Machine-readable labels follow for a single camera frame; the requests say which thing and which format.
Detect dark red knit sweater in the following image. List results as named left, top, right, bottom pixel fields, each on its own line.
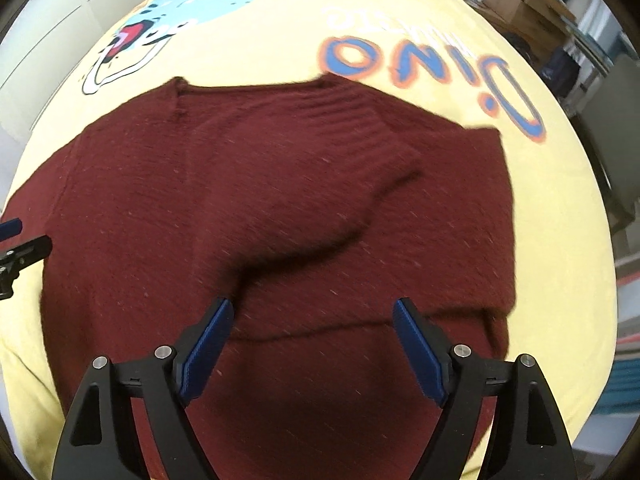
left=1, top=75, right=515, bottom=479

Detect stacked teal folded cloths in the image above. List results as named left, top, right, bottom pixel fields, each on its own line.
left=593, top=359, right=640, bottom=415

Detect white wardrobe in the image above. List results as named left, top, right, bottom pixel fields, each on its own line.
left=1, top=0, right=143, bottom=143

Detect grey green chair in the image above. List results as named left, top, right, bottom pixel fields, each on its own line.
left=570, top=54, right=639, bottom=235

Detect wooden drawer cabinet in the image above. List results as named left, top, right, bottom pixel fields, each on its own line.
left=475, top=0, right=576, bottom=62

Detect yellow dino print bedsheet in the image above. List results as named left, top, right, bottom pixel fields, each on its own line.
left=0, top=0, right=618, bottom=480

